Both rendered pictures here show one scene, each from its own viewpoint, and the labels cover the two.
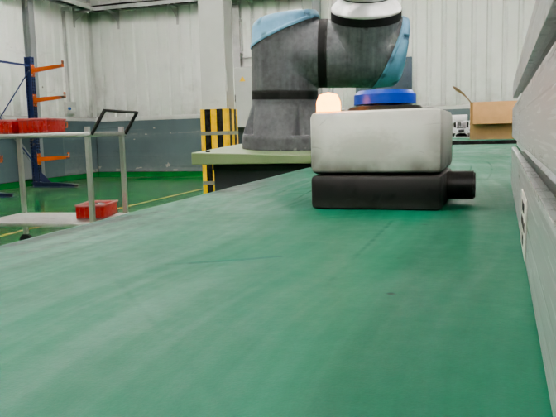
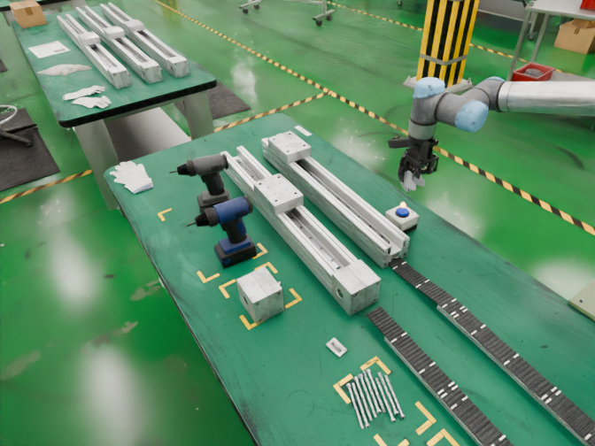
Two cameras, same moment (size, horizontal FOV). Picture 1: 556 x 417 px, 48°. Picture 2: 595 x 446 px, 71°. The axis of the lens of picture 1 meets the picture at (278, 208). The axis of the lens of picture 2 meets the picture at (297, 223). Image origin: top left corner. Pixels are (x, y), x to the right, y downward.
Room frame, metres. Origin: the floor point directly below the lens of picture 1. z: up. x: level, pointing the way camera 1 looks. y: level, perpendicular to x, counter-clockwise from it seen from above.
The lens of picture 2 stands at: (0.85, -1.11, 1.74)
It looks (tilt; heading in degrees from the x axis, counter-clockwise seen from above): 41 degrees down; 131
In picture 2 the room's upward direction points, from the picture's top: 3 degrees counter-clockwise
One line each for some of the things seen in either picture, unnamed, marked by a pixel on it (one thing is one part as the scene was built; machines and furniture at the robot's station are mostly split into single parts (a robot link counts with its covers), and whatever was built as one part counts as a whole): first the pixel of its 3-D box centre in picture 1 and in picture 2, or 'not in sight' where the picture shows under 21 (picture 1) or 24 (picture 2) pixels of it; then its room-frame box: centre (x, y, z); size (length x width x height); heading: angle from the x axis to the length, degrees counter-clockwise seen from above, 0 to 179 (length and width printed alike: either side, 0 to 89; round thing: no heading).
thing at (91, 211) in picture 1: (59, 184); not in sight; (4.43, 1.55, 0.50); 1.03 x 0.55 x 1.01; 78
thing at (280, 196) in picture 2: not in sight; (278, 196); (0.04, -0.28, 0.87); 0.16 x 0.11 x 0.07; 160
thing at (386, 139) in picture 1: (398, 155); (398, 220); (0.41, -0.08, 0.81); 0.10 x 0.08 x 0.06; 70
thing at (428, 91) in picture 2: not in sight; (428, 101); (0.44, -0.08, 1.25); 0.09 x 0.08 x 0.11; 173
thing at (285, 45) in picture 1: (289, 51); not in sight; (1.10, -0.03, 0.97); 0.13 x 0.12 x 0.14; 83
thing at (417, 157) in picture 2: not in sight; (420, 153); (0.44, -0.08, 1.09); 0.09 x 0.08 x 0.12; 160
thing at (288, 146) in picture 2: not in sight; (289, 149); (-0.13, -0.01, 0.87); 0.16 x 0.11 x 0.07; 160
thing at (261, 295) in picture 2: not in sight; (264, 293); (0.27, -0.60, 0.83); 0.11 x 0.10 x 0.10; 72
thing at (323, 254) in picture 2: not in sight; (279, 207); (0.04, -0.28, 0.82); 0.80 x 0.10 x 0.09; 160
